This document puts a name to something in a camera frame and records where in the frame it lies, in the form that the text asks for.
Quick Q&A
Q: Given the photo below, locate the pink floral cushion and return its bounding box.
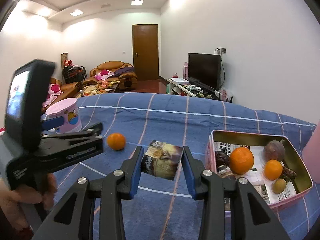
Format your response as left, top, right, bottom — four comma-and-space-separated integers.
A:
94, 69, 114, 81

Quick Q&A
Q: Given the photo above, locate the dark purple round fruit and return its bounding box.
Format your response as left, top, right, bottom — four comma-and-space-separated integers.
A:
264, 139, 285, 162

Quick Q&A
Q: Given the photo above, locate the pink electric kettle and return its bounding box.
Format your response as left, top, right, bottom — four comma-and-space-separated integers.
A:
302, 122, 320, 184

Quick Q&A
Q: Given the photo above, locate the white tv stand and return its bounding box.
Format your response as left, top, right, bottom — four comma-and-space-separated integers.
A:
166, 77, 221, 99

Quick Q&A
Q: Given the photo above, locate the dark round pastry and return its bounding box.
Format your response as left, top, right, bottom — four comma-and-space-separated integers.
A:
280, 166, 297, 182
215, 151, 236, 181

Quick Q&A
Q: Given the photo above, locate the brown leather armchair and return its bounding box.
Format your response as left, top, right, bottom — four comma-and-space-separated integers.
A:
82, 61, 138, 90

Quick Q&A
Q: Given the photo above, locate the blue plaid tablecloth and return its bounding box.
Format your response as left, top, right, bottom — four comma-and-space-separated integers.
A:
55, 93, 316, 239

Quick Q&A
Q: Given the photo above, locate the small orange in tin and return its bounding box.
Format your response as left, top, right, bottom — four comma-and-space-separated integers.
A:
264, 159, 283, 181

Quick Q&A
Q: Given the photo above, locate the black television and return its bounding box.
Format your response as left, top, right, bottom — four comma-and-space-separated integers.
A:
188, 53, 221, 90

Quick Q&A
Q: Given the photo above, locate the small orange on cloth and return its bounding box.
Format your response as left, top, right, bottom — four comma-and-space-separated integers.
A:
106, 133, 126, 151

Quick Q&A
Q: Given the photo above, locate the person left hand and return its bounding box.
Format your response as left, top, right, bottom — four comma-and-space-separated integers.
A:
1, 173, 57, 231

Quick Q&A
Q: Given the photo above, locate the green-brown kiwi in tin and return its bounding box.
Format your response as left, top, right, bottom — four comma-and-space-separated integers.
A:
272, 178, 287, 194

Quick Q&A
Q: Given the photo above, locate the printed paper liner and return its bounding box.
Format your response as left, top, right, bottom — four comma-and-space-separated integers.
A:
214, 142, 297, 204

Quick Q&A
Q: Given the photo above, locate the cluttered coffee table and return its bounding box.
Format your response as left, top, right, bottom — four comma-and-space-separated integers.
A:
74, 81, 120, 99

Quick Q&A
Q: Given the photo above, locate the brown wooden door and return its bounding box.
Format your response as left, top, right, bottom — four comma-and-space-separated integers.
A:
132, 24, 159, 81

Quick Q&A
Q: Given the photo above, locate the black cluttered rack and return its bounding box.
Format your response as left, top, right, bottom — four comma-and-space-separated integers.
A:
62, 65, 87, 84

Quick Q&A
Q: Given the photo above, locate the large orange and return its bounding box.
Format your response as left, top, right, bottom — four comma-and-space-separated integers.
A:
229, 147, 254, 174

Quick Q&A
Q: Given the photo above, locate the pink cartoon cup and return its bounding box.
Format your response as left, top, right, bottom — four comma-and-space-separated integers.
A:
46, 98, 82, 133

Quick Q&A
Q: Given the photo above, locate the pink metal tin box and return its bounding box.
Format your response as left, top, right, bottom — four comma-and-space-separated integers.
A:
205, 130, 313, 209

